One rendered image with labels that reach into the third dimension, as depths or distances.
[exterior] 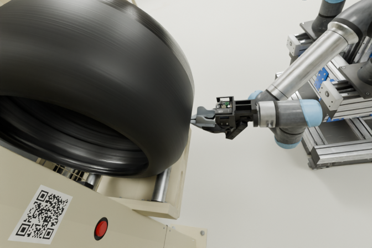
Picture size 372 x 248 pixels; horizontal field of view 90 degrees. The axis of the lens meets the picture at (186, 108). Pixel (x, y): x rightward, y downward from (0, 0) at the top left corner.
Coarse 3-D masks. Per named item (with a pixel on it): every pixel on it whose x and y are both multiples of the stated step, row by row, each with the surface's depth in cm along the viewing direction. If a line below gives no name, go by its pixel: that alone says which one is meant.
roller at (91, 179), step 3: (90, 174) 69; (93, 174) 69; (96, 174) 69; (87, 177) 69; (90, 177) 68; (93, 177) 68; (96, 177) 69; (99, 177) 70; (87, 180) 68; (90, 180) 68; (93, 180) 68; (96, 180) 69; (90, 183) 67; (93, 183) 68; (96, 183) 69; (96, 186) 69; (93, 189) 67
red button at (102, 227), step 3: (102, 222) 43; (105, 222) 44; (99, 225) 42; (102, 225) 42; (105, 225) 43; (96, 228) 42; (99, 228) 42; (102, 228) 42; (105, 228) 43; (96, 231) 41; (99, 231) 41; (102, 231) 42; (96, 234) 41; (99, 234) 41; (102, 234) 42
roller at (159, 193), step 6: (168, 168) 64; (162, 174) 62; (168, 174) 63; (156, 180) 62; (162, 180) 61; (168, 180) 62; (156, 186) 60; (162, 186) 60; (156, 192) 59; (162, 192) 59; (156, 198) 58; (162, 198) 58
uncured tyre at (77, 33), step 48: (48, 0) 33; (96, 0) 36; (0, 48) 27; (48, 48) 27; (96, 48) 30; (144, 48) 36; (0, 96) 52; (48, 96) 30; (96, 96) 30; (144, 96) 33; (192, 96) 51; (48, 144) 64; (96, 144) 73; (144, 144) 39
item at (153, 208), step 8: (120, 200) 57; (128, 200) 57; (136, 200) 56; (144, 200) 56; (136, 208) 55; (144, 208) 54; (152, 208) 53; (160, 208) 53; (168, 208) 52; (160, 216) 58; (168, 216) 56; (176, 216) 58
